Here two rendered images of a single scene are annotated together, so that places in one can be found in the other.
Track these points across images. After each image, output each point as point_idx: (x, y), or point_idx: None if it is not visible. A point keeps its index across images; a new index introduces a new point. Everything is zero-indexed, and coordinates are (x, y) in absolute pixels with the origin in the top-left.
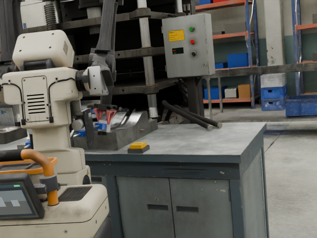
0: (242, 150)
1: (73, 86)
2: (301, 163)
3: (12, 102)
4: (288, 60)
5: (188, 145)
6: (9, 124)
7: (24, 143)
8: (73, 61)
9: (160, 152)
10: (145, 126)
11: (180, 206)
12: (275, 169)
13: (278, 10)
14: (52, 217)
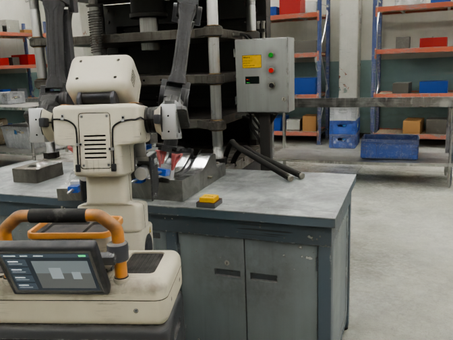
0: (336, 212)
1: (141, 127)
2: (379, 216)
3: (64, 142)
4: (363, 90)
5: (269, 201)
6: (23, 148)
7: (65, 187)
8: None
9: (236, 209)
10: (213, 172)
11: (255, 273)
12: None
13: (355, 28)
14: (120, 293)
